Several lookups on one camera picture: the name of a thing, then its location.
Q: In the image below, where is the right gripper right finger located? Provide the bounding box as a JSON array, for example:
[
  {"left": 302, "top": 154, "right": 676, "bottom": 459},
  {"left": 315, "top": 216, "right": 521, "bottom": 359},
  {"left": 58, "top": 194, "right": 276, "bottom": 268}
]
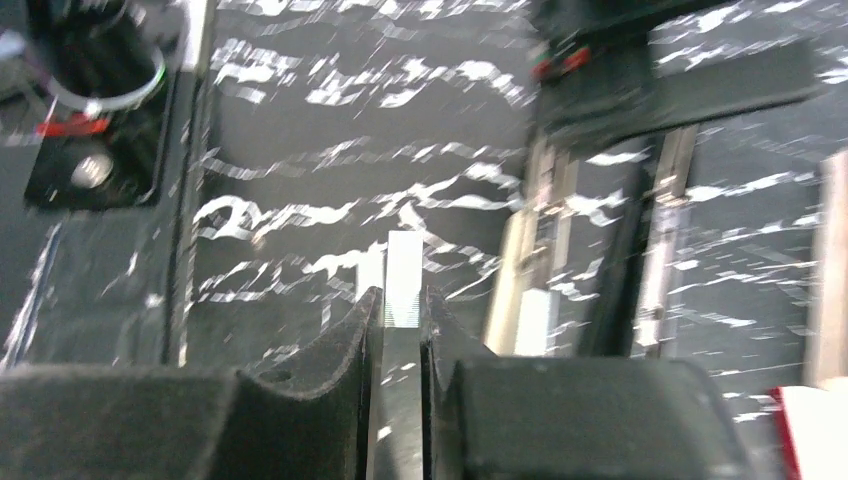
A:
[{"left": 422, "top": 286, "right": 755, "bottom": 479}]

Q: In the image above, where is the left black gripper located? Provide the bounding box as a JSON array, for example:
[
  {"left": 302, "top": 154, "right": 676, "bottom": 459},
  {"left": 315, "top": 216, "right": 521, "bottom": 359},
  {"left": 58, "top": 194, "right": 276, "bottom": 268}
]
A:
[{"left": 529, "top": 0, "right": 823, "bottom": 150}]

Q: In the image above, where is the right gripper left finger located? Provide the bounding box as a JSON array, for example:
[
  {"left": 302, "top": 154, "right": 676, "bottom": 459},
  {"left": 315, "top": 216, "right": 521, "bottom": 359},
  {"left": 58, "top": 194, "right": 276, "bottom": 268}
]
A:
[{"left": 1, "top": 287, "right": 383, "bottom": 479}]

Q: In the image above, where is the black stapler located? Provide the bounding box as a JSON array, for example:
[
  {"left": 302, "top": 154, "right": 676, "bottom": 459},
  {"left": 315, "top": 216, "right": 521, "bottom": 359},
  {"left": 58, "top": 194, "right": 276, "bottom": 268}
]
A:
[{"left": 577, "top": 125, "right": 699, "bottom": 358}]

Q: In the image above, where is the staple strip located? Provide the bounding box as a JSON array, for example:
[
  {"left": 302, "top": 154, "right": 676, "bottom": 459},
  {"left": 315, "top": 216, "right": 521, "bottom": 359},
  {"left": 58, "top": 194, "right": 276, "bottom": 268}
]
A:
[{"left": 384, "top": 231, "right": 423, "bottom": 329}]

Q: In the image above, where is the red white staple box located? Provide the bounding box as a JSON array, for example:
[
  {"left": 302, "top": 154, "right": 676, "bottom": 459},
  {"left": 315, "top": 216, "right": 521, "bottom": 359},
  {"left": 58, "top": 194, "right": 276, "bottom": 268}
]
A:
[{"left": 771, "top": 386, "right": 847, "bottom": 480}]

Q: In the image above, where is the beige stapler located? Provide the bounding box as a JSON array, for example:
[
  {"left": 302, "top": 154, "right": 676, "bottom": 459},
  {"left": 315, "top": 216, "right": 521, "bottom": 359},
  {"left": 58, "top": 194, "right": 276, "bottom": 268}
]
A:
[{"left": 482, "top": 134, "right": 578, "bottom": 356}]

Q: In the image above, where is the dark paperback book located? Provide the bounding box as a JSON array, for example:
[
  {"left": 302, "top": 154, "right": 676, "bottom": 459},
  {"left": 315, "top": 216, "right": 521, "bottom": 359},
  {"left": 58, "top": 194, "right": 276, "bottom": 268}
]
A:
[{"left": 803, "top": 149, "right": 847, "bottom": 390}]

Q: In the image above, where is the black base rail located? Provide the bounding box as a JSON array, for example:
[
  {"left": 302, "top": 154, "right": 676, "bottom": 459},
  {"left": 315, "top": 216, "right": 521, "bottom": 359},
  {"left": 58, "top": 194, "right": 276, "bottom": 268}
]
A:
[{"left": 1, "top": 1, "right": 215, "bottom": 370}]

